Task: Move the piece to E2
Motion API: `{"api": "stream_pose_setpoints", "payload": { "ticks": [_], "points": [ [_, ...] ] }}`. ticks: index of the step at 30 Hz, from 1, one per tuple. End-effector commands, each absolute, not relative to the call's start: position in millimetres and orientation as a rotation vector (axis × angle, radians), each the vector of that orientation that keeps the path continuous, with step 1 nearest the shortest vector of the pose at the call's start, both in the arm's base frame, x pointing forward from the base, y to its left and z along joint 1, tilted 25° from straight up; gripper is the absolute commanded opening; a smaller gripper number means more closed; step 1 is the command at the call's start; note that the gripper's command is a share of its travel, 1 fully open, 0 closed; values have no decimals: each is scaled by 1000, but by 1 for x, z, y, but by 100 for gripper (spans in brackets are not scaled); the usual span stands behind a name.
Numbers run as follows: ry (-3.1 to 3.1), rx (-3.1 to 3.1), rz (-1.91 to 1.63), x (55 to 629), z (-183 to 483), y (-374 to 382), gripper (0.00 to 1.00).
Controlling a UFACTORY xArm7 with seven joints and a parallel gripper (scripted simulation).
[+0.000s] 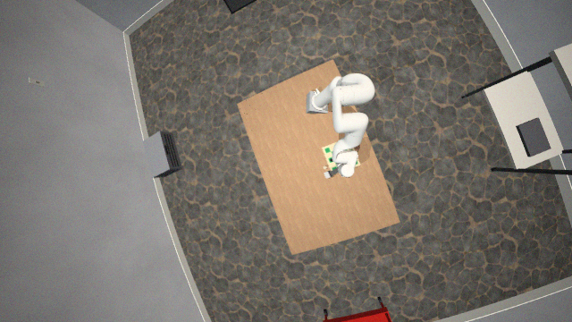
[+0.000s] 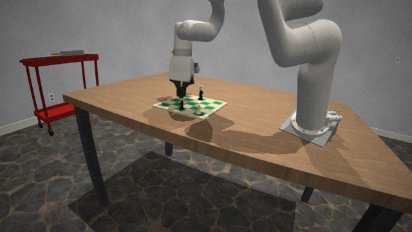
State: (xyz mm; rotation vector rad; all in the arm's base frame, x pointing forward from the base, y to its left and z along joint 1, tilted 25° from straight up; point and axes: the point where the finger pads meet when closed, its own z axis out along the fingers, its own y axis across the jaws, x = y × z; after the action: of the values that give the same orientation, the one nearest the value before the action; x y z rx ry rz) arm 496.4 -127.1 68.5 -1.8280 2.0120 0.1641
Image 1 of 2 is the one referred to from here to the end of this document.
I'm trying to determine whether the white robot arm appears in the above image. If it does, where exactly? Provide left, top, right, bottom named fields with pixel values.
left=312, top=73, right=375, bottom=179

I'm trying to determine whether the green and cream chessboard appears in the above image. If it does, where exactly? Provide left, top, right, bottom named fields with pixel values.
left=323, top=142, right=360, bottom=170

